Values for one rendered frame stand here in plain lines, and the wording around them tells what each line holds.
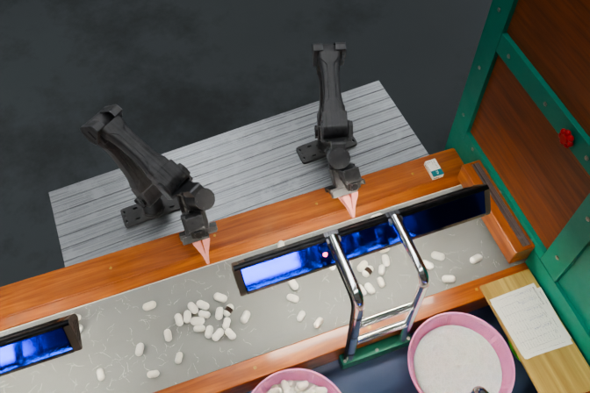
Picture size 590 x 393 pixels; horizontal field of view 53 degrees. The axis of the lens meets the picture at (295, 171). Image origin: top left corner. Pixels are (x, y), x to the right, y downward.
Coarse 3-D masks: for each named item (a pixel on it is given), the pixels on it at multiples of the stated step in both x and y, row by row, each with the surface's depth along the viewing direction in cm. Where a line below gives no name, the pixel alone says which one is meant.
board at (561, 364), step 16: (528, 272) 162; (480, 288) 160; (496, 288) 159; (512, 288) 159; (560, 320) 154; (560, 352) 150; (576, 352) 149; (528, 368) 147; (544, 368) 147; (560, 368) 147; (576, 368) 147; (544, 384) 145; (560, 384) 145; (576, 384) 145
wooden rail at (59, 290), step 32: (416, 160) 185; (448, 160) 184; (320, 192) 179; (384, 192) 178; (416, 192) 179; (224, 224) 174; (256, 224) 173; (288, 224) 173; (320, 224) 174; (128, 256) 168; (160, 256) 168; (192, 256) 168; (224, 256) 170; (0, 288) 164; (32, 288) 164; (64, 288) 163; (96, 288) 163; (128, 288) 165; (0, 320) 159; (32, 320) 161
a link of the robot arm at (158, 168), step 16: (112, 112) 154; (80, 128) 159; (96, 128) 151; (112, 128) 153; (128, 128) 155; (96, 144) 160; (128, 144) 153; (144, 144) 155; (144, 160) 153; (160, 160) 154; (160, 176) 153; (176, 176) 155
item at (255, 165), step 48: (384, 96) 212; (192, 144) 202; (240, 144) 201; (288, 144) 201; (384, 144) 200; (48, 192) 192; (96, 192) 192; (240, 192) 191; (288, 192) 190; (96, 240) 182; (144, 240) 182
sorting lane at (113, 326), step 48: (288, 240) 173; (432, 240) 172; (480, 240) 171; (144, 288) 166; (192, 288) 165; (288, 288) 165; (336, 288) 164; (384, 288) 164; (432, 288) 164; (0, 336) 159; (96, 336) 158; (144, 336) 158; (192, 336) 158; (240, 336) 157; (288, 336) 157; (0, 384) 152; (48, 384) 152; (96, 384) 151; (144, 384) 151
